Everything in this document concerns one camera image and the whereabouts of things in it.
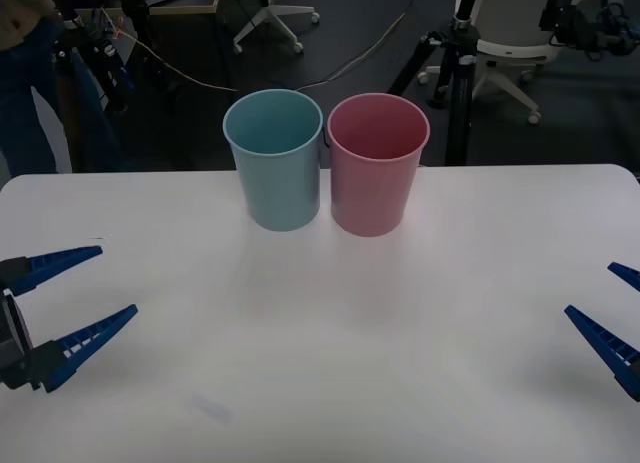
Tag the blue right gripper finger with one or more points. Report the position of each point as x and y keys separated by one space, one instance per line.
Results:
x=605 y=348
x=629 y=275

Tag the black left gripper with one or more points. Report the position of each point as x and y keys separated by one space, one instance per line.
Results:
x=12 y=348

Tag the person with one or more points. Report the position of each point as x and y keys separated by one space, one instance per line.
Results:
x=25 y=108

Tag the black tripod silver collars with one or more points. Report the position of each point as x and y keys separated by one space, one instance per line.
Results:
x=460 y=108

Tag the black tripod blue clips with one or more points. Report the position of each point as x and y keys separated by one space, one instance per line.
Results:
x=112 y=68

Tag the pale blue plastic bin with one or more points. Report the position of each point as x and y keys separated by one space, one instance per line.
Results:
x=280 y=188

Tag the pink plastic bin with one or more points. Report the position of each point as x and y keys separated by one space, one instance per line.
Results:
x=372 y=193

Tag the black stand pole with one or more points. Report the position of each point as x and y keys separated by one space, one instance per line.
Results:
x=137 y=13

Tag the white office chair grey seat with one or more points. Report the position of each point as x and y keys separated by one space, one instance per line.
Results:
x=272 y=13

